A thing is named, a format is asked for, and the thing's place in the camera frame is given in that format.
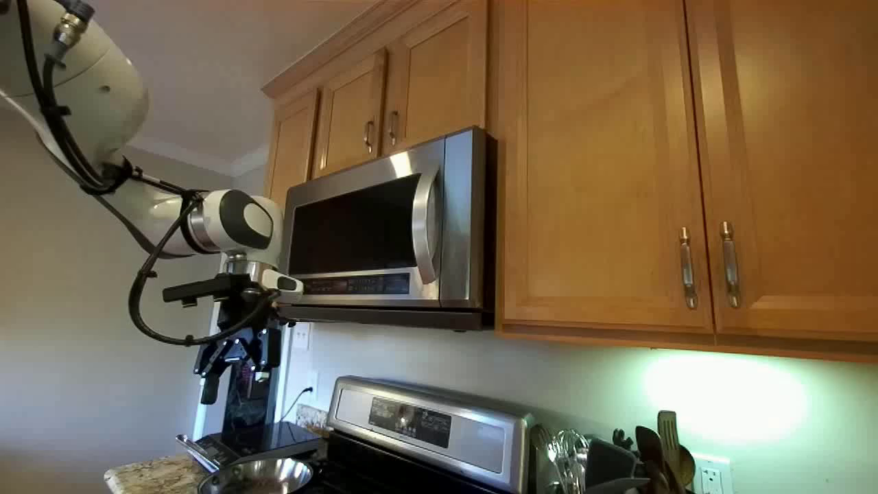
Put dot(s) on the white door frame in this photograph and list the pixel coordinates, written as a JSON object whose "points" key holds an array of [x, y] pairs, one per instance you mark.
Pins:
{"points": [[208, 417]]}

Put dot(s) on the light grey wrist mount piece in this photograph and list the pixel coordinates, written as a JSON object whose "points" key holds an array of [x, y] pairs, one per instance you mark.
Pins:
{"points": [[276, 279]]}

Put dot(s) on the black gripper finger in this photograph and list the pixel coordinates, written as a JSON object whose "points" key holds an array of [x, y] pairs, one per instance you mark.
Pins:
{"points": [[208, 373], [266, 351]]}

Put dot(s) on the dark cooking spoon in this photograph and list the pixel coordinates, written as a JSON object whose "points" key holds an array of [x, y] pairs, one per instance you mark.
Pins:
{"points": [[647, 447], [686, 467]]}

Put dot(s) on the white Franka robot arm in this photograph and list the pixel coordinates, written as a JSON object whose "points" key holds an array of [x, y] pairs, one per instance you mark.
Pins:
{"points": [[90, 84]]}

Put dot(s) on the stainless steel stove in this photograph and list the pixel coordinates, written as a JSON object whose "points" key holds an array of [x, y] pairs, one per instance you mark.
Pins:
{"points": [[429, 429]]}

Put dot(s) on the white wall outlet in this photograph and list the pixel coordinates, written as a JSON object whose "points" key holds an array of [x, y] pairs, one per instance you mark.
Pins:
{"points": [[712, 475]]}

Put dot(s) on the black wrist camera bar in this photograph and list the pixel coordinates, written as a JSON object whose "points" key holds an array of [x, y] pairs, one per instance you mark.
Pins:
{"points": [[195, 291]]}

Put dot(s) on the black flat countertop appliance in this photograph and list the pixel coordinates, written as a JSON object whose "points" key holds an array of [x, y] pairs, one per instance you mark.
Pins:
{"points": [[263, 436]]}

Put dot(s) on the stainless steel bowl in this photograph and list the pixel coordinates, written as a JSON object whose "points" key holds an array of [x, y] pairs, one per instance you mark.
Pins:
{"points": [[263, 473]]}

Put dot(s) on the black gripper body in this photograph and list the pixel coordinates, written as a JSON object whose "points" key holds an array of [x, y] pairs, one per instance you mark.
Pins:
{"points": [[247, 318]]}

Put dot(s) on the small wooden cabinet door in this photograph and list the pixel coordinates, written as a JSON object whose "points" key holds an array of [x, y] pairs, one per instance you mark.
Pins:
{"points": [[440, 71], [347, 111]]}

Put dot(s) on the large wooden cabinet door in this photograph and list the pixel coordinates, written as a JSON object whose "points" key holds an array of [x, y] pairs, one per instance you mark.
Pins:
{"points": [[594, 166], [804, 166]]}

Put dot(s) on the glass jars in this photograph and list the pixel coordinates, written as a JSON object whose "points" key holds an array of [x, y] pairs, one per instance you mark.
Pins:
{"points": [[567, 456]]}

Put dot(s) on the stainless steel microwave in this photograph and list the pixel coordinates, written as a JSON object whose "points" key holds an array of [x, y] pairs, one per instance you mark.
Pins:
{"points": [[365, 228]]}

